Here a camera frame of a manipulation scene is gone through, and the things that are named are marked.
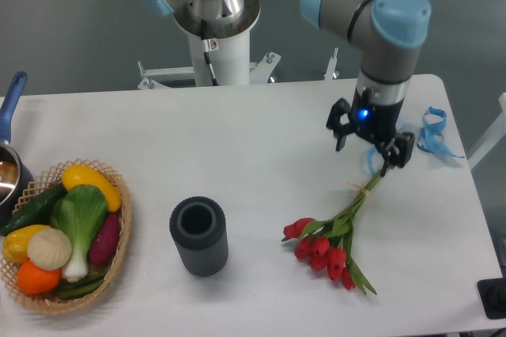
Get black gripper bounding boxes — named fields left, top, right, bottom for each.
left=326, top=91, right=415, bottom=177

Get red tulip bouquet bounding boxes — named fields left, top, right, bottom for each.
left=282, top=172, right=381, bottom=294

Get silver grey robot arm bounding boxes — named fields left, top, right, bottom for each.
left=142, top=0, right=432, bottom=169

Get light blue ribbon left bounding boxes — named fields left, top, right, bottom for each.
left=366, top=117, right=406, bottom=176

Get light blue ribbon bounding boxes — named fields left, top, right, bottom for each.
left=417, top=107, right=465, bottom=159
left=366, top=117, right=406, bottom=176

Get light blue ribbon right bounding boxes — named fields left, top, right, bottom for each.
left=417, top=107, right=465, bottom=159

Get dark grey ribbed vase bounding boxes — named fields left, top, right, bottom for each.
left=169, top=196, right=228, bottom=277

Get black device at edge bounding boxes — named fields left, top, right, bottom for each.
left=477, top=278, right=505, bottom=320

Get purple sweet potato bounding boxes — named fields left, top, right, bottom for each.
left=89, top=213, right=120, bottom=266

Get green bok choy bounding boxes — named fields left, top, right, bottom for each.
left=50, top=184, right=108, bottom=282

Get green bean pods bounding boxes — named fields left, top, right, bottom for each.
left=56, top=271, right=106, bottom=301

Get dark green cucumber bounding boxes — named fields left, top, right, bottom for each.
left=1, top=183, right=67, bottom=237

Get woven wicker basket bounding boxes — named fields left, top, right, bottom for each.
left=1, top=158, right=132, bottom=315

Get orange fruit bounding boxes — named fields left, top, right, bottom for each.
left=17, top=260, right=61, bottom=295

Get yellow bell pepper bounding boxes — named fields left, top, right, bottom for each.
left=2, top=225, right=50, bottom=264

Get white frame at right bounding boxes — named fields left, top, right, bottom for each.
left=467, top=93, right=505, bottom=170

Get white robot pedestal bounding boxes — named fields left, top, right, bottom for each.
left=187, top=29, right=250, bottom=87

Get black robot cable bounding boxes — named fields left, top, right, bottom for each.
left=200, top=19, right=219, bottom=87

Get white metal base frame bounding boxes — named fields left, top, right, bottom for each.
left=136, top=47, right=341, bottom=91

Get blue handled saucepan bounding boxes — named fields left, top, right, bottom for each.
left=1, top=71, right=33, bottom=226

